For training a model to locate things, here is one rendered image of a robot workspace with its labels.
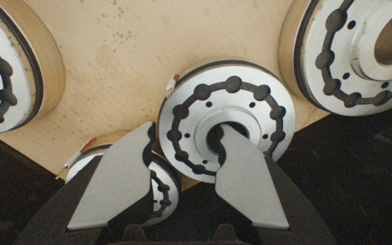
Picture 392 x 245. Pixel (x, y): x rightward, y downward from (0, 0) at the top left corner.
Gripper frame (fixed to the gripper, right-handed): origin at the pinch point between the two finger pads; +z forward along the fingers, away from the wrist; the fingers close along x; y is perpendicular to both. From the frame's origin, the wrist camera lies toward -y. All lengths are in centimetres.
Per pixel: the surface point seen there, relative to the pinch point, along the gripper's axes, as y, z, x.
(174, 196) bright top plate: 7.0, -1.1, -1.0
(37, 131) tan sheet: 2.2, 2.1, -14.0
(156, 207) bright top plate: 8.6, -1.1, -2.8
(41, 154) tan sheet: 4.9, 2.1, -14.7
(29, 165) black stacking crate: 5.9, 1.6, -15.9
